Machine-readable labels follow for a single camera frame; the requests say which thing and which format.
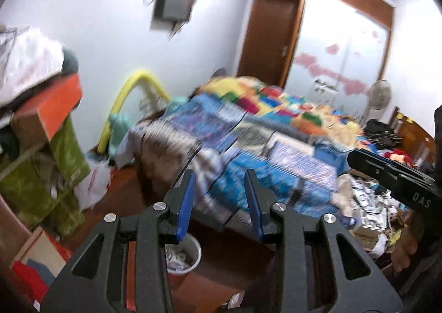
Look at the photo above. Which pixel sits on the person's right hand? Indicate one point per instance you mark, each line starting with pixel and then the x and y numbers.
pixel 407 240

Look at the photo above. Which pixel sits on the black striped clothing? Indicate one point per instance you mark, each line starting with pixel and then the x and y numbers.
pixel 381 133

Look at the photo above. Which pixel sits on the brown wooden door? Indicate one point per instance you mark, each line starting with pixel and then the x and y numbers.
pixel 266 36

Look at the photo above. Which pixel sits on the colourful patchwork blanket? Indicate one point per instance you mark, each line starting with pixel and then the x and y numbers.
pixel 248 95

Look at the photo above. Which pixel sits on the teal cloth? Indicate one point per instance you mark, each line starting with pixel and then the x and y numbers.
pixel 119 129

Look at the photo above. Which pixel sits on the wooden wardrobe with frosted doors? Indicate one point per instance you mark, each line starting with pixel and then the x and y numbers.
pixel 338 22

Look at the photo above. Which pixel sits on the white cloth pile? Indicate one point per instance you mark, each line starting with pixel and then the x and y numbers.
pixel 27 57

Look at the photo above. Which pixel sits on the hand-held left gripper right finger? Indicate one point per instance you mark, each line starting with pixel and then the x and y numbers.
pixel 253 209

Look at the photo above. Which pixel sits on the red and brown box stack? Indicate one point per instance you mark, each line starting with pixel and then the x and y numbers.
pixel 38 264

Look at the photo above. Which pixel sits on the green bag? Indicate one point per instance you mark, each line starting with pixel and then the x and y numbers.
pixel 65 161

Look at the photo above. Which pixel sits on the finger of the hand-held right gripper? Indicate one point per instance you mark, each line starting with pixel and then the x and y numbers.
pixel 366 166
pixel 383 161

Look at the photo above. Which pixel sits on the orange cardboard box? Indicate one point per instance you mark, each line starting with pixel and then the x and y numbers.
pixel 51 109

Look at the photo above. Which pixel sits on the small black wall monitor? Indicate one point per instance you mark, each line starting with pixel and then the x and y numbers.
pixel 172 5

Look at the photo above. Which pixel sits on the white plastic bin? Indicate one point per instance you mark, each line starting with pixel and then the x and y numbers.
pixel 192 254

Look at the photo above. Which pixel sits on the standing electric fan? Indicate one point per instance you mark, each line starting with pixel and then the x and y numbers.
pixel 378 95

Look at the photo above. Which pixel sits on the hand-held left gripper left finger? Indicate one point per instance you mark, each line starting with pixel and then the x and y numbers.
pixel 183 209

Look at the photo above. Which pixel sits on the yellow foam tube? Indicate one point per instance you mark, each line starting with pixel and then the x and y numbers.
pixel 134 81

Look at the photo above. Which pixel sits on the small white appliance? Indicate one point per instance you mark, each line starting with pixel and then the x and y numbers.
pixel 324 87

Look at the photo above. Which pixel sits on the white plastic bag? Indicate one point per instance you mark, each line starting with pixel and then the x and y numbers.
pixel 93 185

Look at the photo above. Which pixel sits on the blue patterned bedspread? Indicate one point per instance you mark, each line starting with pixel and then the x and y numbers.
pixel 214 133

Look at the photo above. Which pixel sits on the red plush toy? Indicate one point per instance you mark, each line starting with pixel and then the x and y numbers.
pixel 397 155

